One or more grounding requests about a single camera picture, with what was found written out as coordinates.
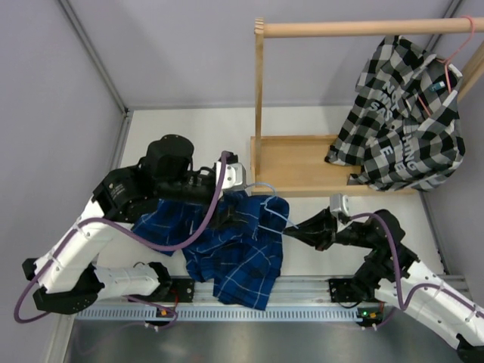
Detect blue plaid shirt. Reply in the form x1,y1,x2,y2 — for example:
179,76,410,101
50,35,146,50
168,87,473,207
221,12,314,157
132,191,290,310

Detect pink wire hanger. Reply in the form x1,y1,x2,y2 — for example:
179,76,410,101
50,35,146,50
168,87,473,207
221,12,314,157
417,16,476,118

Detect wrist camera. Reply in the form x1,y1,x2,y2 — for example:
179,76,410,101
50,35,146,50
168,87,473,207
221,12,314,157
215,161,247,194
329,194,351,224

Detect blue wire hanger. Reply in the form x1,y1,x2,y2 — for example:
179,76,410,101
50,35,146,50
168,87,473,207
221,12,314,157
244,181,299,230

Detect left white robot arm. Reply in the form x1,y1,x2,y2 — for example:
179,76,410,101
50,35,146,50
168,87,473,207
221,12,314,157
22,134,247,316

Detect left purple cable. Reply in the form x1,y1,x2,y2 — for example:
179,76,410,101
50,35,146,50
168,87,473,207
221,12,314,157
14,150,235,329

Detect slotted grey cable duct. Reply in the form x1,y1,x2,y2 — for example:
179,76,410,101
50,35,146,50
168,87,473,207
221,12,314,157
76,304,362,322

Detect wooden clothes rack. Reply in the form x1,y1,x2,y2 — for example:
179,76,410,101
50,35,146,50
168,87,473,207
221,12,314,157
250,17,483,197

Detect black white checkered shirt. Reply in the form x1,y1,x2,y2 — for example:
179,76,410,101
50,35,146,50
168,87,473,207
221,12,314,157
325,36,465,191

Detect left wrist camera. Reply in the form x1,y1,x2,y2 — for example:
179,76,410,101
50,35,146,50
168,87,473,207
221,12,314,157
215,161,247,194

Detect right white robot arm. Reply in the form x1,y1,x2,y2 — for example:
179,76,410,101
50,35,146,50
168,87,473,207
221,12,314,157
283,208,483,362

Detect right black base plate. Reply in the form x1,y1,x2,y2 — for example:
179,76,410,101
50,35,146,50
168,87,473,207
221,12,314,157
328,278,364,303

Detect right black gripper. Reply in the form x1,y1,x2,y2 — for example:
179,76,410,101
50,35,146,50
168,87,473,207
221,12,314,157
283,205,377,251

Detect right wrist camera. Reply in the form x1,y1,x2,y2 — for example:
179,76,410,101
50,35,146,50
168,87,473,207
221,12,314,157
329,194,351,224

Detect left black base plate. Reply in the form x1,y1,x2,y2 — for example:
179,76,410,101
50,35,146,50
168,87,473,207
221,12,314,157
164,277,195,303

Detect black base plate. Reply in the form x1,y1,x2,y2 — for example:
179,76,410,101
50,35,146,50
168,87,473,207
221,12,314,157
328,278,364,303
164,277,195,303

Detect grey corner frame post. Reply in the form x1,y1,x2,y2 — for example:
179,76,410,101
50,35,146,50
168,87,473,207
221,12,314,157
55,0,129,116

